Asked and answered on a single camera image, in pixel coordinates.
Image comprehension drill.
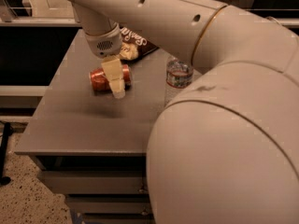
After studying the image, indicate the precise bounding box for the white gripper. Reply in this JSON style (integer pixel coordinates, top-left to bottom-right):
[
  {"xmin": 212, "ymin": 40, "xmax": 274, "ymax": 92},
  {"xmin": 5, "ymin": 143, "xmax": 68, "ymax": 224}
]
[{"xmin": 85, "ymin": 24, "xmax": 125, "ymax": 99}]

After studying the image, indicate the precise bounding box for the red coke can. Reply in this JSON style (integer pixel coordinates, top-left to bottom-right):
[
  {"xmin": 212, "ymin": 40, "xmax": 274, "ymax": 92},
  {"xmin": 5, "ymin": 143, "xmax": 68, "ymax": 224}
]
[{"xmin": 89, "ymin": 64, "xmax": 132, "ymax": 91}]

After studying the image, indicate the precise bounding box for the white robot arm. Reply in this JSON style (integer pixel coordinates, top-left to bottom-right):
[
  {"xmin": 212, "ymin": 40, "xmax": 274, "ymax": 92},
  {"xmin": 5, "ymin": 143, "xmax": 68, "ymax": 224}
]
[{"xmin": 68, "ymin": 0, "xmax": 299, "ymax": 224}]

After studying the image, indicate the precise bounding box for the brown chip bag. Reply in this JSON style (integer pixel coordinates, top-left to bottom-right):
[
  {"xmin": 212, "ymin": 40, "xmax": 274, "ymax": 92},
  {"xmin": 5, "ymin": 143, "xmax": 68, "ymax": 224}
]
[{"xmin": 119, "ymin": 27, "xmax": 158, "ymax": 61}]

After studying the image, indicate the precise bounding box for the clear plastic water bottle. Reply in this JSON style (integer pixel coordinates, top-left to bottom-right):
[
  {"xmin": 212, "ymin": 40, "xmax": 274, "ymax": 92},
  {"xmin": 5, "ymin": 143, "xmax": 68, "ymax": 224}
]
[{"xmin": 164, "ymin": 56, "xmax": 193, "ymax": 105}]

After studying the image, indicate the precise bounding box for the grey drawer cabinet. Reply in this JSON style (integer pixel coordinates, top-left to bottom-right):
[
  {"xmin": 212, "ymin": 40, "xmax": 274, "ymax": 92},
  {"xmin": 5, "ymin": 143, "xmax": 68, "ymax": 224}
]
[{"xmin": 15, "ymin": 32, "xmax": 168, "ymax": 224}]

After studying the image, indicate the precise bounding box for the metal railing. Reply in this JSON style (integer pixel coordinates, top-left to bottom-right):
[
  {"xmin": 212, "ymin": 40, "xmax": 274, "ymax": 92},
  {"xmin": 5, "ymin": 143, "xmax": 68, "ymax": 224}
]
[{"xmin": 0, "ymin": 0, "xmax": 299, "ymax": 28}]

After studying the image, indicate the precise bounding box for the black stand left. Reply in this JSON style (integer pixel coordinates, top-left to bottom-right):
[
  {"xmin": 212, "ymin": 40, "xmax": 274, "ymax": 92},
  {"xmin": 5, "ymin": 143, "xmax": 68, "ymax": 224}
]
[{"xmin": 0, "ymin": 122, "xmax": 12, "ymax": 186}]

